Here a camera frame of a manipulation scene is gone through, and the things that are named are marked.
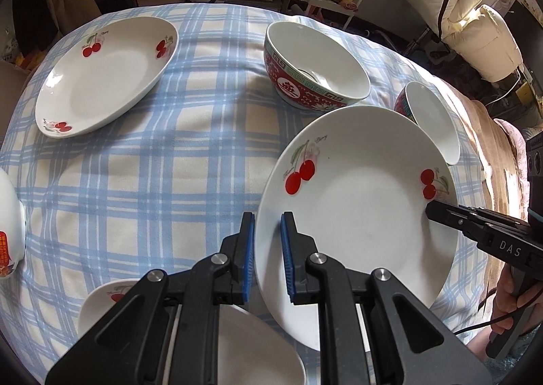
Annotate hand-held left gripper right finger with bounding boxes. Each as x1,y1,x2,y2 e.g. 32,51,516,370
280,211,495,385

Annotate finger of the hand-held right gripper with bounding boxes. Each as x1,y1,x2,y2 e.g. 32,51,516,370
460,205,531,228
425,200,501,244

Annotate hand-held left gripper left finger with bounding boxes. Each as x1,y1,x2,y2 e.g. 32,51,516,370
44,211,257,385

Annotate white cherry plate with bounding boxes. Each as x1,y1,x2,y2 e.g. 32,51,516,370
77,278,307,385
35,16,179,139
255,105,461,352

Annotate small red patterned bowl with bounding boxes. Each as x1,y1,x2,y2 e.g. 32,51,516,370
394,82,462,166

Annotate large red patterned bowl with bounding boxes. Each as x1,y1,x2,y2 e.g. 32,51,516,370
264,21,372,111

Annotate white bowl red print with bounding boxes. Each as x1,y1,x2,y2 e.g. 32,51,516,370
0,169,27,280

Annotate person's right hand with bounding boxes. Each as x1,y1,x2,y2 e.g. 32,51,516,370
492,268,543,335

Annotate blue plaid blanket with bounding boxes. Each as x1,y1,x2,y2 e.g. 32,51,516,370
0,3,493,385

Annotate cream pillow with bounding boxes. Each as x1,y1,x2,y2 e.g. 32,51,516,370
441,3,523,82

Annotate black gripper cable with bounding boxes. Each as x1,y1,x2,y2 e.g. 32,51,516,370
452,311,524,335

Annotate white cable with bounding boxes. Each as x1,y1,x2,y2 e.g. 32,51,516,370
484,66,523,107

